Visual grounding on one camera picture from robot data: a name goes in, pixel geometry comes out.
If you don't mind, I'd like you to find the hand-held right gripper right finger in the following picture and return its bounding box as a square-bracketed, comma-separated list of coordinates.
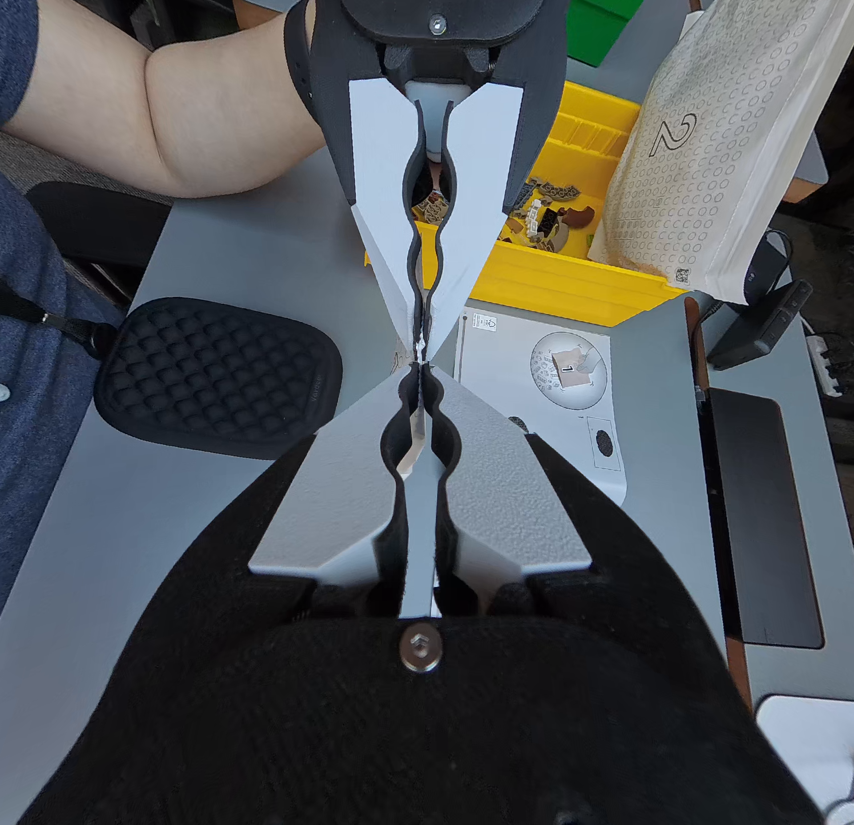
[422, 363, 595, 616]

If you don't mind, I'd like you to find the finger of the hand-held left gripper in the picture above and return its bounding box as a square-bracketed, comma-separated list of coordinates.
[420, 81, 524, 366]
[348, 76, 428, 362]

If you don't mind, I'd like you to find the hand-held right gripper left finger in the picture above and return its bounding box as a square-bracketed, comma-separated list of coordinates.
[248, 363, 419, 616]

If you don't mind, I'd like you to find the pile of toy bricks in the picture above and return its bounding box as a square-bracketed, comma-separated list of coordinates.
[410, 178, 598, 252]

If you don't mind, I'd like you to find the small white paper bag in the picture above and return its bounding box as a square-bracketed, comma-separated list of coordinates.
[399, 334, 433, 475]

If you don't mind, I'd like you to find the yellow plastic bin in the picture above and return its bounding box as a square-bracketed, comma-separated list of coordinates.
[363, 81, 688, 329]

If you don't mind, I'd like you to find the person's left forearm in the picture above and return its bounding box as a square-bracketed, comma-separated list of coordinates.
[143, 0, 329, 200]

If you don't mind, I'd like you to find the grey desk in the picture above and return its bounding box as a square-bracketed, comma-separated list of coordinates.
[0, 131, 735, 825]

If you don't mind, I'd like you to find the white instruction booklet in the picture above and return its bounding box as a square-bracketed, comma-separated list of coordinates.
[390, 311, 628, 506]

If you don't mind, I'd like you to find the black wristband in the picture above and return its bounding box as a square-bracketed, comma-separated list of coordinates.
[283, 0, 321, 122]

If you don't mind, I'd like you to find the green plastic bin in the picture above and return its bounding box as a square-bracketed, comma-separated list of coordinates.
[552, 0, 665, 68]

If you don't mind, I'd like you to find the black cushioned wrist pad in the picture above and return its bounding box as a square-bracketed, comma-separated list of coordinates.
[93, 297, 344, 462]

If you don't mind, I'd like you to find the large white paper bag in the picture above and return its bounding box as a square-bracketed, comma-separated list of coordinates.
[587, 0, 854, 306]

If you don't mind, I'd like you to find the black chair armrest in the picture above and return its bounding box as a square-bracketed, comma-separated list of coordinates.
[25, 181, 173, 269]

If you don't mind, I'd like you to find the person's blue shirt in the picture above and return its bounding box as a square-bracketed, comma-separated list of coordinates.
[0, 0, 128, 612]

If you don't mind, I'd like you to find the black rectangular hub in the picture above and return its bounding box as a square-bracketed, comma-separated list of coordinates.
[706, 279, 814, 371]

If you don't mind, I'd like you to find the grey side table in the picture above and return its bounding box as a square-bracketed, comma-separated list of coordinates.
[686, 265, 854, 712]

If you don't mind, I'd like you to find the white power strip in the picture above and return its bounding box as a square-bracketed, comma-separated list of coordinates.
[806, 331, 854, 399]

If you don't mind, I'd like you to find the white plastic base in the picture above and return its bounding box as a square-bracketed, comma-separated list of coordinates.
[754, 695, 854, 825]

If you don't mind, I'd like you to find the black strap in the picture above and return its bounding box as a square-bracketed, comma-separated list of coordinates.
[0, 281, 117, 360]

